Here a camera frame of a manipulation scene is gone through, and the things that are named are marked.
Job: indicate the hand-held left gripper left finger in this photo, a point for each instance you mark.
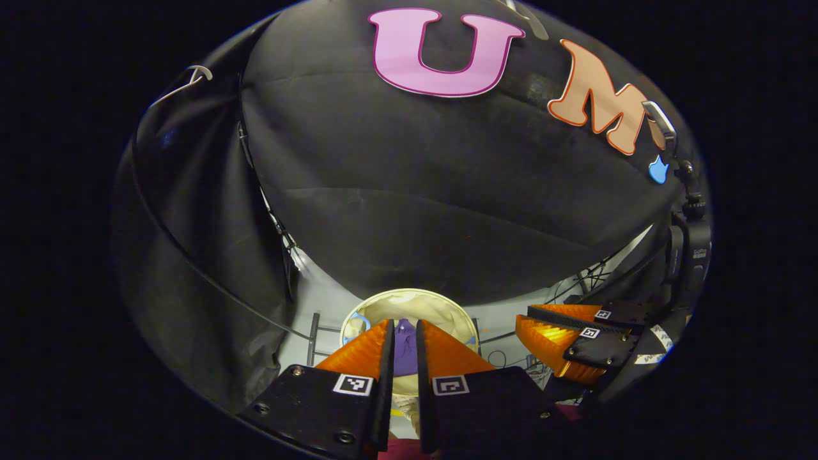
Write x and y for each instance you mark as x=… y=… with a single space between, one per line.
x=383 y=383

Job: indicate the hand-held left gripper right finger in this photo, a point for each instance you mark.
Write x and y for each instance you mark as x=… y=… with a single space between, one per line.
x=425 y=396

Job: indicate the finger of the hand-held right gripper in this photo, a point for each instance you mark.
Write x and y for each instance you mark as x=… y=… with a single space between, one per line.
x=601 y=348
x=575 y=317

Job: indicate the purple shirt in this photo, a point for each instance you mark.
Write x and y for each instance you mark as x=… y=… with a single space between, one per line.
x=404 y=351

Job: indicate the cream round laundry hamper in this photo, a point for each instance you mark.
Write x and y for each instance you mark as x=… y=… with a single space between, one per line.
x=415 y=303

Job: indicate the maroon cloth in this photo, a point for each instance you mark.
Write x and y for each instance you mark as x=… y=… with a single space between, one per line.
x=409 y=450

